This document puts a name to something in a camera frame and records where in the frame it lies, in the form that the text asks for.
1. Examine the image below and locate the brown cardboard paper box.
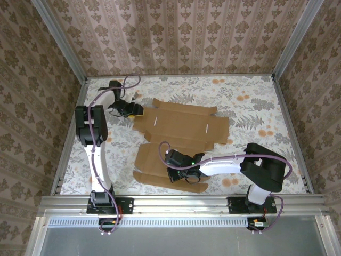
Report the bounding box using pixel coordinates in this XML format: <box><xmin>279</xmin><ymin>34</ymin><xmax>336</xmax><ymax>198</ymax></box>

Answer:
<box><xmin>132</xmin><ymin>98</ymin><xmax>230</xmax><ymax>194</ymax></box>

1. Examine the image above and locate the floral printed tablecloth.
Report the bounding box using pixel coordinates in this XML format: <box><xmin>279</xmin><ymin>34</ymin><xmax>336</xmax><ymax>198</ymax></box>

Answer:
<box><xmin>60</xmin><ymin>76</ymin><xmax>307</xmax><ymax>195</ymax></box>

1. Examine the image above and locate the grey metal base panel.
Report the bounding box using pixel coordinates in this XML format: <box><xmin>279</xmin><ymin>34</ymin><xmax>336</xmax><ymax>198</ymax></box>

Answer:
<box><xmin>26</xmin><ymin>215</ymin><xmax>331</xmax><ymax>256</ymax></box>

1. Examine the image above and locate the aluminium mounting rail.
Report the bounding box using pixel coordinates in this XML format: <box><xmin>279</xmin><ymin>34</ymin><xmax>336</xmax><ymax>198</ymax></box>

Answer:
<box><xmin>39</xmin><ymin>195</ymin><xmax>328</xmax><ymax>217</ymax></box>

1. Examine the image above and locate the white slotted cable duct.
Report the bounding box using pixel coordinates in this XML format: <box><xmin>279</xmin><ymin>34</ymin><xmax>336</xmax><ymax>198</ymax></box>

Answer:
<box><xmin>47</xmin><ymin>217</ymin><xmax>267</xmax><ymax>228</ymax></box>

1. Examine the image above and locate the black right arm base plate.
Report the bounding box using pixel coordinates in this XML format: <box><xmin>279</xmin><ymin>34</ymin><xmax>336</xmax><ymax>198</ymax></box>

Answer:
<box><xmin>228</xmin><ymin>196</ymin><xmax>278</xmax><ymax>215</ymax></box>

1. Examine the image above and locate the aluminium table side rail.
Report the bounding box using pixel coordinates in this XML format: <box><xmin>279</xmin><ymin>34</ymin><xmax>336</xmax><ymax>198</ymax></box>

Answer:
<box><xmin>271</xmin><ymin>76</ymin><xmax>315</xmax><ymax>194</ymax></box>
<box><xmin>51</xmin><ymin>77</ymin><xmax>90</xmax><ymax>197</ymax></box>

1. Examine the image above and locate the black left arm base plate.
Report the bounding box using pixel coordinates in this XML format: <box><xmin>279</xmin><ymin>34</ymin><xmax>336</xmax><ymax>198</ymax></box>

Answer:
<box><xmin>86</xmin><ymin>196</ymin><xmax>134</xmax><ymax>215</ymax></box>

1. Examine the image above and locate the aluminium frame post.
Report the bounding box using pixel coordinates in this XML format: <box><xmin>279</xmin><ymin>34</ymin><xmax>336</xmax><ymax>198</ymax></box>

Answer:
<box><xmin>272</xmin><ymin>0</ymin><xmax>325</xmax><ymax>78</ymax></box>
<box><xmin>31</xmin><ymin>0</ymin><xmax>88</xmax><ymax>82</ymax></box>

